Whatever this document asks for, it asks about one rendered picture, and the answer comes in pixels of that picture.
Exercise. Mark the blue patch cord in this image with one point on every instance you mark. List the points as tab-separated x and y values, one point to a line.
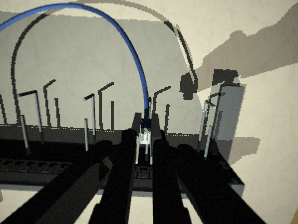
108	18

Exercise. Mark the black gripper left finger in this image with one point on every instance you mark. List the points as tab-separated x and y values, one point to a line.
64	198

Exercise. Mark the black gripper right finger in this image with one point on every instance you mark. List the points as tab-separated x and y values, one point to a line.
213	199

